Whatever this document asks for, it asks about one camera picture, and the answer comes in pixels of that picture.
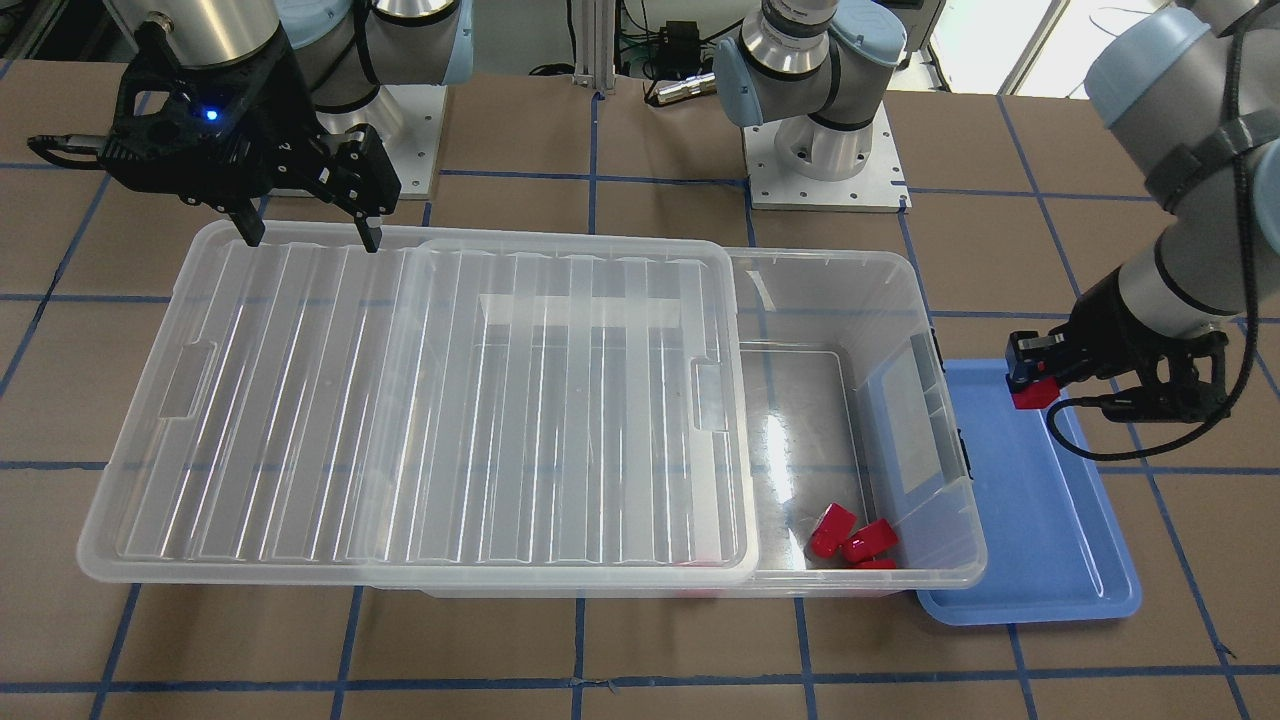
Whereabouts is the clear plastic storage box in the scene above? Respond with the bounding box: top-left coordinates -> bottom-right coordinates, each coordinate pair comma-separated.
370,240 -> 989,601

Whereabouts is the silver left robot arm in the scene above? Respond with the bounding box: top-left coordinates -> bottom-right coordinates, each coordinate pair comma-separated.
712,1 -> 1277,421

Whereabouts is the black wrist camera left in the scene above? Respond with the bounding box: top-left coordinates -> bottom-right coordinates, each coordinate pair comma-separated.
1075,331 -> 1233,423

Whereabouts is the blue plastic tray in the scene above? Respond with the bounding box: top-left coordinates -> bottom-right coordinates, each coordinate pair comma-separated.
918,359 -> 1143,626

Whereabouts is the red block tilted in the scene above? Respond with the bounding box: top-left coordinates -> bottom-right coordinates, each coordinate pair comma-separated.
840,518 -> 899,566

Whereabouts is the aluminium frame post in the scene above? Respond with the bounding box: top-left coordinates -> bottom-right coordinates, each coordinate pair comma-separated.
567,1 -> 618,97

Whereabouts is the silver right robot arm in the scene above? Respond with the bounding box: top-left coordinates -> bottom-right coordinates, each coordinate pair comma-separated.
93,1 -> 474,252

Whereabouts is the silver metal cylinder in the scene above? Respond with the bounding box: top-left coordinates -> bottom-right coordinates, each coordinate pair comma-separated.
643,72 -> 717,108

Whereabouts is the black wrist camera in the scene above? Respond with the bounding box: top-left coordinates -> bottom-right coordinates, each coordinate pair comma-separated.
1075,331 -> 1233,423
26,72 -> 227,202

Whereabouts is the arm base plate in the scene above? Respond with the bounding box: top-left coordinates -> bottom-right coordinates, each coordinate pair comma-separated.
742,105 -> 913,213
259,79 -> 445,199

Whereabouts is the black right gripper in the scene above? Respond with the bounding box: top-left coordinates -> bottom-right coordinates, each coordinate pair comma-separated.
122,20 -> 402,252

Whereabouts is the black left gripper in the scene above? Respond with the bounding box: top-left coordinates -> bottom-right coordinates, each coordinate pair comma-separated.
1005,269 -> 1162,388

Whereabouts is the clear plastic box lid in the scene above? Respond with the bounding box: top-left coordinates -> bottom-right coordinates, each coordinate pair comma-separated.
77,222 -> 760,597

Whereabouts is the red block top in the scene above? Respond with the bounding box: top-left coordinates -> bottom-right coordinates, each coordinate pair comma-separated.
851,557 -> 899,571

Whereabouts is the red block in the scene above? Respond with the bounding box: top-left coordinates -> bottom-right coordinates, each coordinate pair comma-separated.
851,557 -> 899,571
840,518 -> 899,566
1007,377 -> 1062,411
806,502 -> 858,560

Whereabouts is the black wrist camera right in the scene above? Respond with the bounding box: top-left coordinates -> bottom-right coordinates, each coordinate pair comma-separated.
26,72 -> 227,202

